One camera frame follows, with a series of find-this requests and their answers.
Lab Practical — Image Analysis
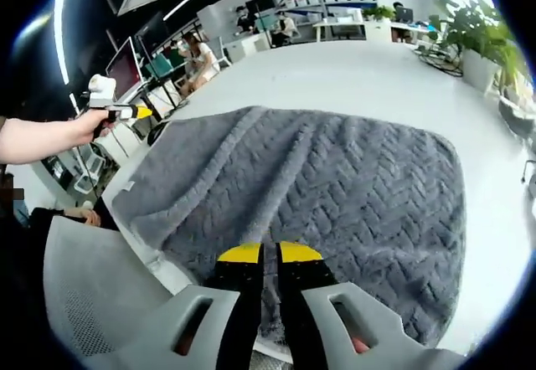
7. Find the large potted green plant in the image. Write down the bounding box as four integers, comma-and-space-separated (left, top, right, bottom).
429, 0, 525, 95

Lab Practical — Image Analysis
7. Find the teal chair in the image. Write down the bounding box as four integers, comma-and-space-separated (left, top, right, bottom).
144, 54, 173, 80

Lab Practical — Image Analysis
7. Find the long white desk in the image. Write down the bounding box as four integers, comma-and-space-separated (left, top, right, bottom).
312, 20, 433, 44

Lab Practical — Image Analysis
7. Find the small potted green plant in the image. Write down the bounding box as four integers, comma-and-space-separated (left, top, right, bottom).
362, 5, 397, 23

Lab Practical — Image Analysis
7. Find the curved ceiling light strip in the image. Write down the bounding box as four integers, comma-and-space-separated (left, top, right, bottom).
53, 0, 70, 85

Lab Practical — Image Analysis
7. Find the white office chair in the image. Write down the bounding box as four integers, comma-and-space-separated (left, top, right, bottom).
207, 37, 232, 72

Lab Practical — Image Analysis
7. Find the black light stand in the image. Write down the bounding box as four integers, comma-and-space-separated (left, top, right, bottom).
133, 9, 186, 112

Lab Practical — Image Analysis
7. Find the person's left hand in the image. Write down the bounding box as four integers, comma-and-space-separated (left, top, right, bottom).
69, 108, 116, 146

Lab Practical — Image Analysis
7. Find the black cable coil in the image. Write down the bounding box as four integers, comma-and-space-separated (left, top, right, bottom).
412, 45, 464, 79

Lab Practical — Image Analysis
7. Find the white headset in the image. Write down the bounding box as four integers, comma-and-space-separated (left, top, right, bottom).
497, 93, 536, 137

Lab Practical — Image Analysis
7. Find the white computer desk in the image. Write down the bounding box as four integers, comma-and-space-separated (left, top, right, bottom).
112, 88, 186, 146

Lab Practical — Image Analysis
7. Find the black wall screen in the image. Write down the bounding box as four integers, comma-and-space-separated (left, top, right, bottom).
245, 0, 276, 13

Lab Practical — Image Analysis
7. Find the grey mesh chair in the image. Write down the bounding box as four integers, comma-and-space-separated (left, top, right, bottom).
43, 214, 190, 359

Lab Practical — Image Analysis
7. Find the black computer mouse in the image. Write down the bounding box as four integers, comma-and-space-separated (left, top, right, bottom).
147, 121, 171, 146

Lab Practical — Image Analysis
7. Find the computer monitor with red screen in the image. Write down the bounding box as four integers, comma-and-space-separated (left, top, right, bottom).
105, 37, 144, 104

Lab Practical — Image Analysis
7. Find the grey towel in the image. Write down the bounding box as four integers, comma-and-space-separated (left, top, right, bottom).
111, 105, 468, 347

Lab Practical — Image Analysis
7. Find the white cabinet desk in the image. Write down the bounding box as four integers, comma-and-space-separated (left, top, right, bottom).
225, 33, 271, 64

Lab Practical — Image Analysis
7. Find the white swivel chair base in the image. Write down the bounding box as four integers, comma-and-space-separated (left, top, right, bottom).
73, 141, 108, 196

